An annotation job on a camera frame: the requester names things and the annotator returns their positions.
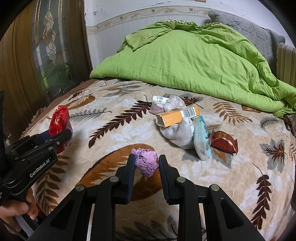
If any striped floral back cushion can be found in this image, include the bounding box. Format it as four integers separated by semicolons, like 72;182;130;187
276;42;296;88

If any green quilt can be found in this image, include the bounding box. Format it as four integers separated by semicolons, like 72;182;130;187
90;20;296;118

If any orange cardboard box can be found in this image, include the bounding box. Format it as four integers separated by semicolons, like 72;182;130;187
155;105;201;128

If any shiny red plastic wrapper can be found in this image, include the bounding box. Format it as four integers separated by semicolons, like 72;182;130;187
48;105;74;154

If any small white printed box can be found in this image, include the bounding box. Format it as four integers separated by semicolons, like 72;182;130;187
152;95;170;107

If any white sock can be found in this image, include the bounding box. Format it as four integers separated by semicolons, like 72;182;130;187
160;117;195;150

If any person's left hand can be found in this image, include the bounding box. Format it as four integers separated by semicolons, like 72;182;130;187
0;190;38;230

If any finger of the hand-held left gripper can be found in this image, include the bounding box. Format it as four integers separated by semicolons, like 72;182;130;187
35;131;52;142
30;128;72;152

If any grey quilted pillow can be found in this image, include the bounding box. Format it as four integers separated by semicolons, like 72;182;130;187
207;10;286;67

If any clear plastic bag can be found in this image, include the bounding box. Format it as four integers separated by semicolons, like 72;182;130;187
150;95;186;114

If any leaf print blanket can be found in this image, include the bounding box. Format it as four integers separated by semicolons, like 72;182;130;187
23;79;296;241

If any purple paper ball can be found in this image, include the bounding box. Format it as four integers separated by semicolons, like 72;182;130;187
131;148;160;178

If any light blue tissue packet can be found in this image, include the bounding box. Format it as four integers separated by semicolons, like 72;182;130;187
193;115;211;161

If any red foil snack wrapper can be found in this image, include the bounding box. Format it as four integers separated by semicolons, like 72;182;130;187
209;130;238;153

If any wooden stained glass door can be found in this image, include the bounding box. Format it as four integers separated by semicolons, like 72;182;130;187
0;0;93;144

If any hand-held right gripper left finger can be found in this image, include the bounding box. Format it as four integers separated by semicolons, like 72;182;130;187
35;153;137;241

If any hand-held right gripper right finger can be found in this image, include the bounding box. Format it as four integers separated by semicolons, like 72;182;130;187
158;155;266;241

